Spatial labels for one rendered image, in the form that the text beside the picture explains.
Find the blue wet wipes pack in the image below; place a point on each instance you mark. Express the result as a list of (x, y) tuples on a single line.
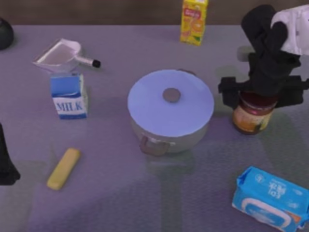
[(268, 198)]

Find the yellow juice carton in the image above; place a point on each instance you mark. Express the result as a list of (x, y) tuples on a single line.
[(193, 21)]

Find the jar with red lid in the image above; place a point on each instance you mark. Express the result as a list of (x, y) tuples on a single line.
[(253, 116)]

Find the yellow butter stick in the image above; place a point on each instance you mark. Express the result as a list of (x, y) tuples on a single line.
[(64, 169)]

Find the dark round object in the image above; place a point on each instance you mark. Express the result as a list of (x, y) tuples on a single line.
[(4, 33)]

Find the blue and white milk carton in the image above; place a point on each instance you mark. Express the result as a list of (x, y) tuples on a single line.
[(68, 96)]

